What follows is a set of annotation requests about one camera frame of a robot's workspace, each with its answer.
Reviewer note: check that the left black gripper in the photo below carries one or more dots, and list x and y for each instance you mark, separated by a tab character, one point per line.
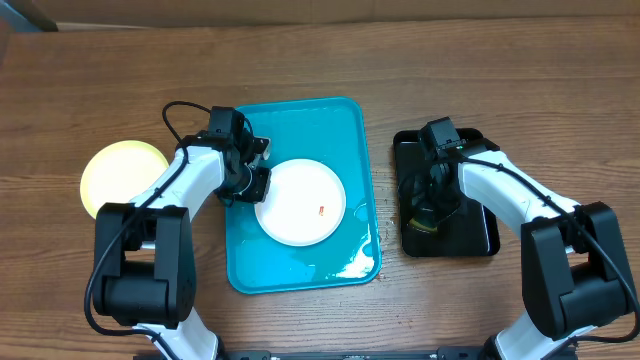
260	193

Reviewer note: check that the yellow plate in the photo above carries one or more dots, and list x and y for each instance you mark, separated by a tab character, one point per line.
119	172

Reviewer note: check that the teal plastic tray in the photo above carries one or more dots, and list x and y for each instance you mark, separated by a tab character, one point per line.
332	132

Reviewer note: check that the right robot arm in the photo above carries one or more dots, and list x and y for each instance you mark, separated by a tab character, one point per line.
576	277

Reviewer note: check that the yellow green sponge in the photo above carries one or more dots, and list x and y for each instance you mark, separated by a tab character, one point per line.
423	225

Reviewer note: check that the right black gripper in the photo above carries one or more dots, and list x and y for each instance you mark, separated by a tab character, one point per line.
431	198

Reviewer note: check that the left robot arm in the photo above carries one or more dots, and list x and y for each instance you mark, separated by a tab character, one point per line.
144	275

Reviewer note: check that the black tray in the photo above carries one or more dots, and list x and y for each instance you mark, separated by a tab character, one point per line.
470	231

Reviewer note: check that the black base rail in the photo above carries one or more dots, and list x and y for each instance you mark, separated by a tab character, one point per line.
350	354

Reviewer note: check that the white plate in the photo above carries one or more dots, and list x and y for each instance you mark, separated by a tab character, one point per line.
304	205

